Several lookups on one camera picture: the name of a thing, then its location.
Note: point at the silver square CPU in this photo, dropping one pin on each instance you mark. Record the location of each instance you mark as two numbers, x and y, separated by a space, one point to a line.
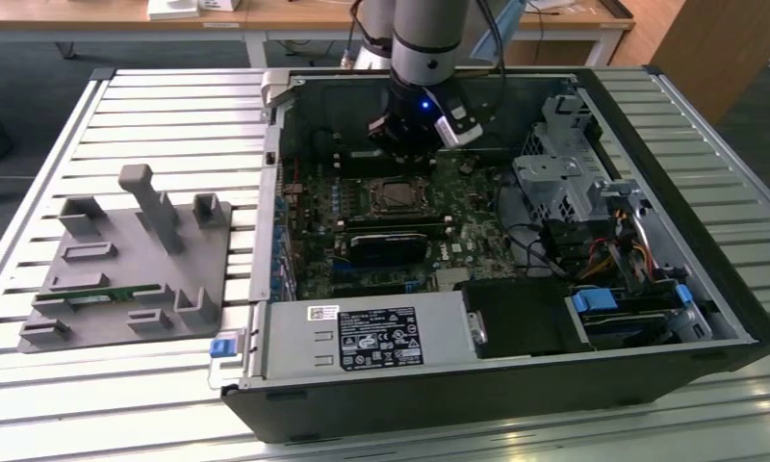
402 195

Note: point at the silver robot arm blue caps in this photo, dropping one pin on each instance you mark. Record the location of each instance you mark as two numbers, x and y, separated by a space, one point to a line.
423 53

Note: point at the black RAM slot bank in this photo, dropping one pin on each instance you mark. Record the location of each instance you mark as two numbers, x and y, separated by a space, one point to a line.
359 166
391 224

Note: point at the CPU socket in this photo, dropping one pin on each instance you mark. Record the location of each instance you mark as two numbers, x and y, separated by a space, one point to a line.
371 211

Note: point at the black drive bay cover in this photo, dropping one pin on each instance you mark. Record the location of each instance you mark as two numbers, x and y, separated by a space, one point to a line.
519 317

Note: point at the silver metal drive cage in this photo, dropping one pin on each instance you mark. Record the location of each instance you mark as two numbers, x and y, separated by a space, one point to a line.
545 173

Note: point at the black graphics card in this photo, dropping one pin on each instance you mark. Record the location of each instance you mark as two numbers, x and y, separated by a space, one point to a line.
385 250

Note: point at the green motherboard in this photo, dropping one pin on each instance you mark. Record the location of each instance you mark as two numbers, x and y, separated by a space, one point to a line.
481 240

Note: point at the silver chipset heatsink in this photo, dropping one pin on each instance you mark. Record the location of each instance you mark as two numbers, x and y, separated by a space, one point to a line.
451 279

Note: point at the white paper sheets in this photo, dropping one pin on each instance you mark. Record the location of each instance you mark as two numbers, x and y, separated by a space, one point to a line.
570 7

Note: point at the white box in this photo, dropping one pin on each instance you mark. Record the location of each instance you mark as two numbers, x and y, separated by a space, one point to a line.
221 6
173 12

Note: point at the blue disk carrier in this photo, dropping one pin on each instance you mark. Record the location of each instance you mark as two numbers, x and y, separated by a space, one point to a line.
593 300

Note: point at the silver power supply unit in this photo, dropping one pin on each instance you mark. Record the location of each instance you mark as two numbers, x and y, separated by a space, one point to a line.
294 337

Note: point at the grey plastic parts rack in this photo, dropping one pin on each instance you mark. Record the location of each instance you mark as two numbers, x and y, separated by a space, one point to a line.
134 269

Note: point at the brown wooden cabinet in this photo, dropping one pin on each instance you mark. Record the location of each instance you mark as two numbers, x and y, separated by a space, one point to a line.
725 48

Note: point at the blue case latch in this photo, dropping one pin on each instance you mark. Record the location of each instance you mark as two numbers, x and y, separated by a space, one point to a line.
223 349

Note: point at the blue plastic clip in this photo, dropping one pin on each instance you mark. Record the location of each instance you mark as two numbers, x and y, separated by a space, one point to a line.
682 296

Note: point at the green RAM stick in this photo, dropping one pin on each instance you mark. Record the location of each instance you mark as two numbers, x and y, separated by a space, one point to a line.
125 292

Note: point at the black open PC case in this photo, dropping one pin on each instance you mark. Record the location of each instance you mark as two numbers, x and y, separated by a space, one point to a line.
423 414

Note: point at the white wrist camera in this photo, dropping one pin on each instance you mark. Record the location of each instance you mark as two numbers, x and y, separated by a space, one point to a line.
455 130

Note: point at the wooden desk white frame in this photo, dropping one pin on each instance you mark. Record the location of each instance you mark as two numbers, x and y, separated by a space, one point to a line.
70 24
282 21

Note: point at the grey plastic bracket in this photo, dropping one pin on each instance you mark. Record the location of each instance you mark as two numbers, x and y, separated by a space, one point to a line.
622 192

